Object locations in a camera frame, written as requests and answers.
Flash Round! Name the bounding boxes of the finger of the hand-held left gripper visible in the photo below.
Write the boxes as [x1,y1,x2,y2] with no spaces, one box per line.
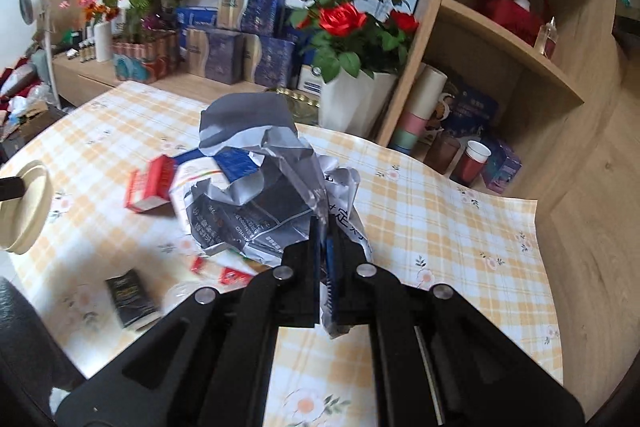
[0,177,26,202]

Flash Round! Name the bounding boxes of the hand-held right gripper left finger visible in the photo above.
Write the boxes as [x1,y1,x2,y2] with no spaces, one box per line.
[54,216,322,427]

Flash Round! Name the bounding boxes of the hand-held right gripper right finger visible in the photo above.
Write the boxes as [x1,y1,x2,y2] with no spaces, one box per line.
[326,227,586,427]

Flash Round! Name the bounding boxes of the cream round bowl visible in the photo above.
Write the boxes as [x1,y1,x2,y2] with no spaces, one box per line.
[0,159,53,255]

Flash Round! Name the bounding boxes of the red carton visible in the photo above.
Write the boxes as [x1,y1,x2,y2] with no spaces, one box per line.
[124,155,177,214]

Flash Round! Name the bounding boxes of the small black packet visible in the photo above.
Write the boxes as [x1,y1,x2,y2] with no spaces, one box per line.
[104,268,162,330]

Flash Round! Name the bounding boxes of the white blue packet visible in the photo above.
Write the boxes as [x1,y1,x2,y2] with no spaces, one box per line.
[172,148,236,192]

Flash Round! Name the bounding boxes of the cardboard box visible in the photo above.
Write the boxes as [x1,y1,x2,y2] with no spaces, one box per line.
[0,99,68,158]

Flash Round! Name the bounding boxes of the folding table with plaid cloth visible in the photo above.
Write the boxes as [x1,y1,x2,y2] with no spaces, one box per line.
[0,81,563,427]

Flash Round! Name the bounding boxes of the row of small brown bottles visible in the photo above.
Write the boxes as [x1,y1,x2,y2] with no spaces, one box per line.
[62,34,97,62]

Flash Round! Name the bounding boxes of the brown glass cup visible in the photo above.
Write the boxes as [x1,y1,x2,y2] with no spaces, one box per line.
[425,132,461,175]

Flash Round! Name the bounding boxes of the white faceted flower pot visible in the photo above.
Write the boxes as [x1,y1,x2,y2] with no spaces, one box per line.
[318,69,398,140]

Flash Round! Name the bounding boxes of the dark rounded object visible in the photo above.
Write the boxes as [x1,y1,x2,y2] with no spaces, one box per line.
[0,276,86,427]

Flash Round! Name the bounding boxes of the gold rimmed tray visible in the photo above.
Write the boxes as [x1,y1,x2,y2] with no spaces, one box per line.
[275,88,321,125]

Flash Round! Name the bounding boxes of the red paper cup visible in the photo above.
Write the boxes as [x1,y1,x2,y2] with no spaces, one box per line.
[452,139,493,188]

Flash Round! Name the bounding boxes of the teal red printed box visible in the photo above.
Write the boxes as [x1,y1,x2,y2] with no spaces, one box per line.
[114,56,177,84]

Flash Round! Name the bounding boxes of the stack of pastel cups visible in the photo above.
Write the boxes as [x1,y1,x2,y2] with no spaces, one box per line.
[390,64,448,158]

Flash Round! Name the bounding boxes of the white blue carton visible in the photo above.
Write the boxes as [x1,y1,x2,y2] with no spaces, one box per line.
[297,62,325,96]

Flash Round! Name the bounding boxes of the white fan on stand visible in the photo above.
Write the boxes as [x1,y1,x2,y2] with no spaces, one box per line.
[19,0,61,108]

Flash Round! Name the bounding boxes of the purple teal box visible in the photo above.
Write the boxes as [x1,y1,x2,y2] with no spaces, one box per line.
[482,142,523,195]

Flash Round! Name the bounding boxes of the striped fence planter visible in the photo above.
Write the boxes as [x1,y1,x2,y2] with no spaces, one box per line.
[112,29,178,60]

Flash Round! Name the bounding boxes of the orange artificial flowers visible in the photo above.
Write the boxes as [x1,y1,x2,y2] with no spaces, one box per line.
[82,2,121,25]

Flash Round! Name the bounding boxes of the blue cartoon box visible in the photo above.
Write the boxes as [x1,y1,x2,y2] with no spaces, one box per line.
[430,77,501,142]

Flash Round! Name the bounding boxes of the red rose bouquet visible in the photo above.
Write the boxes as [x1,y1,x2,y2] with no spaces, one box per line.
[290,0,421,82]

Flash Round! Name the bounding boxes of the flat blue box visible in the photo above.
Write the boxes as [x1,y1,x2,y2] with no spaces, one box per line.
[175,6,219,28]

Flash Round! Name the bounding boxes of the clear glass bottle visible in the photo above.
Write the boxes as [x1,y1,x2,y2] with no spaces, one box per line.
[535,17,558,60]

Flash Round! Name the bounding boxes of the red gift basket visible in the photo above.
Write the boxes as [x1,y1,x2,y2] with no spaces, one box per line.
[475,0,551,48]

